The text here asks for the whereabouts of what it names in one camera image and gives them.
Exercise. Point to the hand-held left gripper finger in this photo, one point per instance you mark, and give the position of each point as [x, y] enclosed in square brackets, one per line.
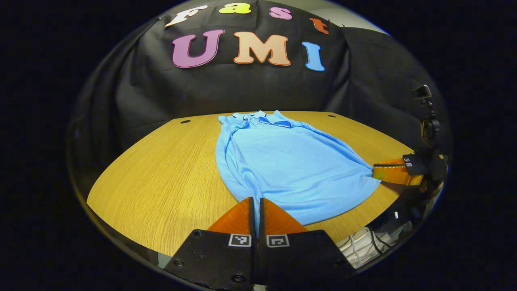
[261, 220]
[252, 218]

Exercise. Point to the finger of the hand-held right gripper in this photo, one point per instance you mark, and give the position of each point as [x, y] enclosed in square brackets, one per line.
[394, 171]

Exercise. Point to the light blue T-shirt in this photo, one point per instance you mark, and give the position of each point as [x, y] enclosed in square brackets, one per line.
[291, 165]

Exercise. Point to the person's white garment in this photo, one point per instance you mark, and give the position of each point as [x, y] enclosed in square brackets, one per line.
[363, 250]

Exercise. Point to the black backdrop cloth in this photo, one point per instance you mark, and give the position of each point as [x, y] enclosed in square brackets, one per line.
[242, 89]

